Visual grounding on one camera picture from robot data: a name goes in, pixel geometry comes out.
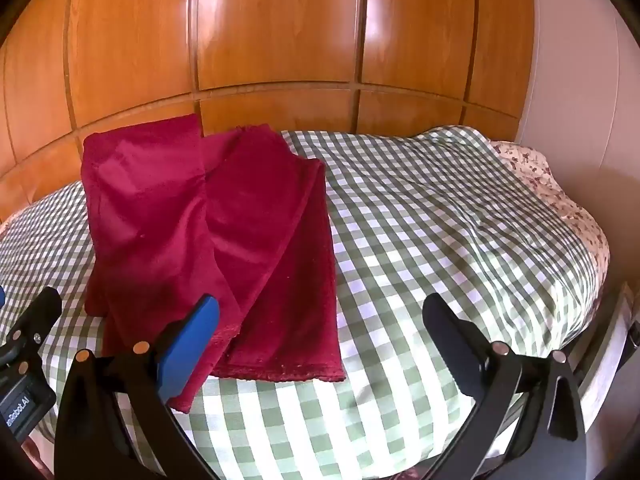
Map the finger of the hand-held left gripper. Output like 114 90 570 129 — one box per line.
0 286 64 367

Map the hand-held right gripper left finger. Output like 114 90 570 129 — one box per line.
52 294 222 480

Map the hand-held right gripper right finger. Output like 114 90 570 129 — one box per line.
421 292 591 480

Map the dark red fleece garment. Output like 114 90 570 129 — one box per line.
80 114 347 413

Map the green checked blanket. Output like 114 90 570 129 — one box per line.
0 126 596 480

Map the floral bed sheet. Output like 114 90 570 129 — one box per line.
487 139 612 311

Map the wooden wardrobe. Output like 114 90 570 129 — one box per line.
0 0 536 221

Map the white bed frame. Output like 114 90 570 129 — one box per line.
495 280 640 461

